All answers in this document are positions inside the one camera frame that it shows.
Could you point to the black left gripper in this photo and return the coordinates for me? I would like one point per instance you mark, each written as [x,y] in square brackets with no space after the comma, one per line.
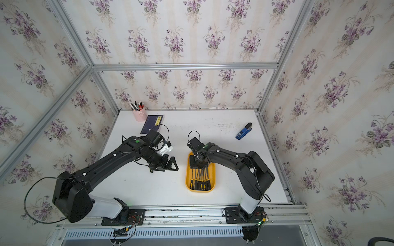
[161,166]

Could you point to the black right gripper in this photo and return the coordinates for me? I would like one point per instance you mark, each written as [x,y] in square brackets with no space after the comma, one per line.
[192,166]

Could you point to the file tool moved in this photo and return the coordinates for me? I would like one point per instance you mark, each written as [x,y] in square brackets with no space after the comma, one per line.
[195,183]
[208,184]
[205,176]
[198,185]

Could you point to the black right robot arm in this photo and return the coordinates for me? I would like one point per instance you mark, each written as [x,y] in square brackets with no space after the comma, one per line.
[254,174]

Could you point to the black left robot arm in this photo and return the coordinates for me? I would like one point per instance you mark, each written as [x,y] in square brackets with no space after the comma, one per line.
[72,190]

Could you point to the yellow plastic storage tray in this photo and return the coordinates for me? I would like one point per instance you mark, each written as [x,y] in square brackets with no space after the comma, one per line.
[211,175]

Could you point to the dark purple notebook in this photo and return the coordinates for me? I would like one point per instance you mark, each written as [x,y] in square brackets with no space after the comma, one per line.
[152,123]

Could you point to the blue black stapler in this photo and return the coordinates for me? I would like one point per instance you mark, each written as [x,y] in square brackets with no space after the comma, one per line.
[244,131]

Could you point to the pink pen cup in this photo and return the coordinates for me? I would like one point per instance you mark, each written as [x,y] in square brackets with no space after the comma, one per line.
[140,115]

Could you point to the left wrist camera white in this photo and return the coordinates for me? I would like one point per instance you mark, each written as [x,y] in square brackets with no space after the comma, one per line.
[167,147]

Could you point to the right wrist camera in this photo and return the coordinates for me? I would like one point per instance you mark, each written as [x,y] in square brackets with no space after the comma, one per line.
[195,145]

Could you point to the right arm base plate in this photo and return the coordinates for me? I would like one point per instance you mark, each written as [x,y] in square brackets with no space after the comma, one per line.
[236,215]

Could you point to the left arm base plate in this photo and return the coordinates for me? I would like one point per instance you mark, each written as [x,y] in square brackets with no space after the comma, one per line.
[125,218]

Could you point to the aluminium front rail frame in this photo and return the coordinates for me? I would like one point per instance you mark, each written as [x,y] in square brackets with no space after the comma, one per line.
[270,222]

